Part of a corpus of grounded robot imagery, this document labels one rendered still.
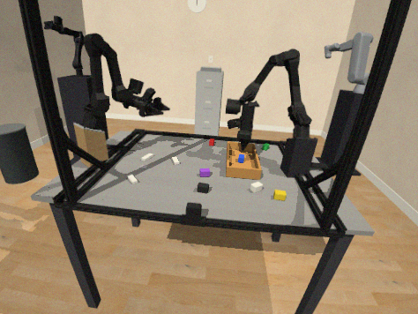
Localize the yellow block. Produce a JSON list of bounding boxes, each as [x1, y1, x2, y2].
[[273, 190, 287, 201]]

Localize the purple block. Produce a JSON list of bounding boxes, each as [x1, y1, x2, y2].
[[199, 168, 210, 177]]

